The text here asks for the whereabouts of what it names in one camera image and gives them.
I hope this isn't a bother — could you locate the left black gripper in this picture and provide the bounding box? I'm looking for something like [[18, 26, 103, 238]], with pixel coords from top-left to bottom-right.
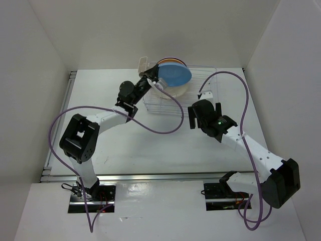
[[131, 63, 159, 105]]

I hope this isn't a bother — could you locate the pink plate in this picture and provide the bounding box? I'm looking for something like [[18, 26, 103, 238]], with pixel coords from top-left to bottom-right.
[[158, 58, 186, 66]]

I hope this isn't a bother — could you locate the blue plate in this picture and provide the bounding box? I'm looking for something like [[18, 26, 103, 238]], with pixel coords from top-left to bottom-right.
[[158, 62, 192, 87]]

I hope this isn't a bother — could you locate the cream plate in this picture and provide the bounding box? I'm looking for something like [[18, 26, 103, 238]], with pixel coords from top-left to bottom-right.
[[153, 83, 190, 99]]

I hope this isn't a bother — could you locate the yellow plate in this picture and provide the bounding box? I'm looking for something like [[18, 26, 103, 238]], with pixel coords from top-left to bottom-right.
[[157, 57, 186, 66]]

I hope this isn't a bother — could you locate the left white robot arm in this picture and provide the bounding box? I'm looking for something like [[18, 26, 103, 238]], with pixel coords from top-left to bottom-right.
[[59, 64, 159, 200]]

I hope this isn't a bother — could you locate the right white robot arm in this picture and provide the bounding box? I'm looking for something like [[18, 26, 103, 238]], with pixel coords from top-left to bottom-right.
[[188, 99, 300, 208]]

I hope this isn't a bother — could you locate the clear cutlery holder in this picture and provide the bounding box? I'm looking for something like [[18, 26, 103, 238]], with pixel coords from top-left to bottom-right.
[[137, 57, 148, 75]]

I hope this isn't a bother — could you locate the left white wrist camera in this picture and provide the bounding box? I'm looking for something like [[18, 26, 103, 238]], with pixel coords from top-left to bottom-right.
[[147, 77, 168, 90]]

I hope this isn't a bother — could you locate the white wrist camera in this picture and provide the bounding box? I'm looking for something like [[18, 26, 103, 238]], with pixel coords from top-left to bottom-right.
[[198, 91, 214, 102], [147, 77, 168, 90]]

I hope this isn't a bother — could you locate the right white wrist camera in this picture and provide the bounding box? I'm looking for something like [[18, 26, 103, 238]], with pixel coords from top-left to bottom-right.
[[198, 91, 214, 102]]

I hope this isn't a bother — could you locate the white wire dish rack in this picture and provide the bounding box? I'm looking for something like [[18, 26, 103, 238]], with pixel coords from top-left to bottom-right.
[[143, 65, 219, 116]]

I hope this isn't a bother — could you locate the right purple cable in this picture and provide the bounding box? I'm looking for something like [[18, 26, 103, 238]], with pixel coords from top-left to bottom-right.
[[198, 71, 273, 231]]

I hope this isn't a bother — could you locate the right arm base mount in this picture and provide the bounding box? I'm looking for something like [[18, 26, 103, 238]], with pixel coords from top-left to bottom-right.
[[201, 171, 249, 211]]

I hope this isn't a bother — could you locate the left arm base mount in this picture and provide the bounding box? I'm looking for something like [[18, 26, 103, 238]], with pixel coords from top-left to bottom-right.
[[61, 183, 116, 214]]

